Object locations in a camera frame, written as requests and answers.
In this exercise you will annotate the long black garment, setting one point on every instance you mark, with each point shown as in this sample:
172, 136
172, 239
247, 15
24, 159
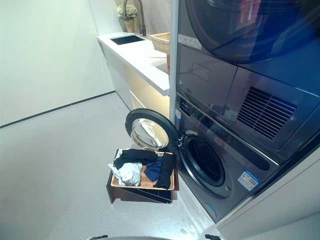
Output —
135, 155

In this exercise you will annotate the rectangular wicker laundry tray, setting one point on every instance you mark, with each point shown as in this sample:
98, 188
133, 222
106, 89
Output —
146, 178

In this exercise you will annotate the wicker basket on counter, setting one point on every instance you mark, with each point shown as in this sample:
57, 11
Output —
161, 42

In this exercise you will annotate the black trousers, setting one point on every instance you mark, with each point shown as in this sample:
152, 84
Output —
165, 172

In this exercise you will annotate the dark square sink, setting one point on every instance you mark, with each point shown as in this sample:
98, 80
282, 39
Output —
127, 40

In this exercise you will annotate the round glass washing machine door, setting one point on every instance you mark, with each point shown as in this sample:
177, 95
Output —
147, 135

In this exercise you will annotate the dark grey stacked dryer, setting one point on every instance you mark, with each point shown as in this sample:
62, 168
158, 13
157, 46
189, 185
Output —
250, 87

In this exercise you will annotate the white counter cabinet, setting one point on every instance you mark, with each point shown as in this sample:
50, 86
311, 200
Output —
140, 60

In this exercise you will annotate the navy blue garment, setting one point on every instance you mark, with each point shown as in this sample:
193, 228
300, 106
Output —
152, 170

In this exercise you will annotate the blue white energy label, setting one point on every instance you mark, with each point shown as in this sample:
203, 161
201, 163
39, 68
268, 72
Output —
247, 178

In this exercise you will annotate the light grey white hoodie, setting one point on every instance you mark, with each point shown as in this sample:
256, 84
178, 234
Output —
128, 175

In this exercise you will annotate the small blue white sticker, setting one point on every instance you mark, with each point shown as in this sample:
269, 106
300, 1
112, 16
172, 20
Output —
178, 114

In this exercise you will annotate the dark brown wooden stand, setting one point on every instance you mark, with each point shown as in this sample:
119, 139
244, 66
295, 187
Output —
111, 190

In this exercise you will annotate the white cabinet panel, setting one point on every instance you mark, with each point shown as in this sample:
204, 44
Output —
275, 212

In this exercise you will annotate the white vertical side panel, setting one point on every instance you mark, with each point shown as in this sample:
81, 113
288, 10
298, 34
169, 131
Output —
173, 62

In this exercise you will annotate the metal arched faucet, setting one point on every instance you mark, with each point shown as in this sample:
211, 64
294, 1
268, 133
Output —
143, 25

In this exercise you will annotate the white flowers in vase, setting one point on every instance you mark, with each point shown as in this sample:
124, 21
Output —
127, 11

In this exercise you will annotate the grey front-load washing machine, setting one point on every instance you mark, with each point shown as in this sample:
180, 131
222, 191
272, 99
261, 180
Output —
200, 120

